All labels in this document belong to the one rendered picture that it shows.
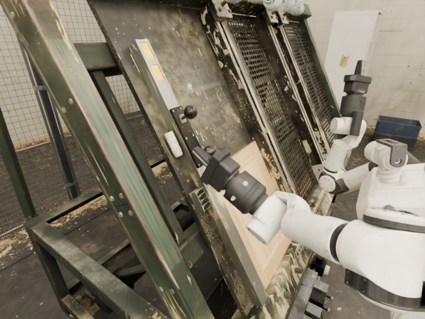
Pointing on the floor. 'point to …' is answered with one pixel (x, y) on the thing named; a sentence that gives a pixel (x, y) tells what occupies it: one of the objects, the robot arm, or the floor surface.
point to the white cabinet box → (350, 45)
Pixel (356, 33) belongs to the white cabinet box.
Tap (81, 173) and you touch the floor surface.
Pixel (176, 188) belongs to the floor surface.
